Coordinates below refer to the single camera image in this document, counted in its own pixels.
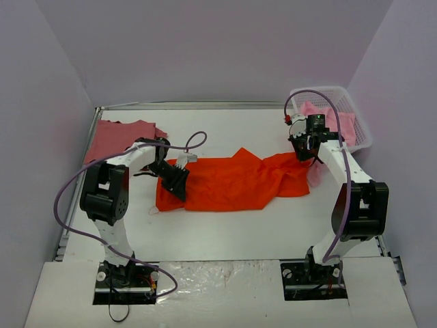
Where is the orange t shirt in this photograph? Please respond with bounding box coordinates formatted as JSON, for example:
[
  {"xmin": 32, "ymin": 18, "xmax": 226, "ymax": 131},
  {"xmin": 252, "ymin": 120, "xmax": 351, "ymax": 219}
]
[{"xmin": 155, "ymin": 148, "xmax": 310, "ymax": 212}]

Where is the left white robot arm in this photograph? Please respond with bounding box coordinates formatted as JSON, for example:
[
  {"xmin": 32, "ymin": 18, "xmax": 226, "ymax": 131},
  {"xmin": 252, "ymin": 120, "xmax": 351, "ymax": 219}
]
[{"xmin": 80, "ymin": 138, "xmax": 197, "ymax": 286}]

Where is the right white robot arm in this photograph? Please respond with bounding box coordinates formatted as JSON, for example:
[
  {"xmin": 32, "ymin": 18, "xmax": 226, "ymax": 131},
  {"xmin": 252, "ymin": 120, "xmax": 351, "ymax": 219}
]
[{"xmin": 287, "ymin": 114, "xmax": 389, "ymax": 282}]

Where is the light pink t shirt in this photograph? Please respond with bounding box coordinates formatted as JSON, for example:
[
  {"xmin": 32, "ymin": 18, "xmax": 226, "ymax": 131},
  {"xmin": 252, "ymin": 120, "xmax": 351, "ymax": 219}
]
[{"xmin": 300, "ymin": 101, "xmax": 356, "ymax": 187}]

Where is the white plastic basket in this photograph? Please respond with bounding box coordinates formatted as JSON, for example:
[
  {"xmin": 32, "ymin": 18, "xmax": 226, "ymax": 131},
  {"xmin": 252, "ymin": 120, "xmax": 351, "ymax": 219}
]
[{"xmin": 290, "ymin": 86, "xmax": 372, "ymax": 153}]

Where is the dusty red folded t shirt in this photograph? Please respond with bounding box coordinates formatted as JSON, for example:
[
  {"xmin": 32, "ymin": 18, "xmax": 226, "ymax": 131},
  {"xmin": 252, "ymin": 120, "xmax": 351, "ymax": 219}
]
[{"xmin": 84, "ymin": 120, "xmax": 167, "ymax": 164}]

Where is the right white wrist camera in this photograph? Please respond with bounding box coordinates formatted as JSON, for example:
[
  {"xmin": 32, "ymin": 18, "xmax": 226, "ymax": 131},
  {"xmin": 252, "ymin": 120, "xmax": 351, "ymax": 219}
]
[{"xmin": 289, "ymin": 113, "xmax": 307, "ymax": 138}]

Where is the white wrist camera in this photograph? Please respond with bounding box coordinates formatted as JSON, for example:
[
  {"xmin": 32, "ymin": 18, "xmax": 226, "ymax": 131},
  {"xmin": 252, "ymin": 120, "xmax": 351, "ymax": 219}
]
[
  {"xmin": 175, "ymin": 152, "xmax": 197, "ymax": 169},
  {"xmin": 289, "ymin": 113, "xmax": 307, "ymax": 138}
]

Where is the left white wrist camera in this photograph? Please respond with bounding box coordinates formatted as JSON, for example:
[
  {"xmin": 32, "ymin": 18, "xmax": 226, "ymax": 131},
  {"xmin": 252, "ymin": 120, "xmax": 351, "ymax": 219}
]
[{"xmin": 175, "ymin": 152, "xmax": 197, "ymax": 169}]

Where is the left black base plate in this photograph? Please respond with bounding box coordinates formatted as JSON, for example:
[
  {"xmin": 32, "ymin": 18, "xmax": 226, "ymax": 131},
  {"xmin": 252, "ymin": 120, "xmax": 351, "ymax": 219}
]
[{"xmin": 93, "ymin": 262, "xmax": 160, "ymax": 305}]

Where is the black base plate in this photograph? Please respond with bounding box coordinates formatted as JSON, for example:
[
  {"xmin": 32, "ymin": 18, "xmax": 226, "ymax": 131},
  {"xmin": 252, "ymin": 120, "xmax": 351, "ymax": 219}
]
[
  {"xmin": 93, "ymin": 262, "xmax": 160, "ymax": 305},
  {"xmin": 280, "ymin": 260, "xmax": 348, "ymax": 301}
]

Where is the thin black cable loop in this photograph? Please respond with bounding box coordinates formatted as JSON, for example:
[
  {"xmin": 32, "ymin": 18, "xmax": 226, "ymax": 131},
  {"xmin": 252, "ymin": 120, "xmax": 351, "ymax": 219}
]
[{"xmin": 107, "ymin": 283, "xmax": 130, "ymax": 323}]

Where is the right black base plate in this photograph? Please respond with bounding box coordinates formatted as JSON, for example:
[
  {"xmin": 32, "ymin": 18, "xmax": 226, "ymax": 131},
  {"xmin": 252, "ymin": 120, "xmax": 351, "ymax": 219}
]
[{"xmin": 280, "ymin": 260, "xmax": 348, "ymax": 301}]

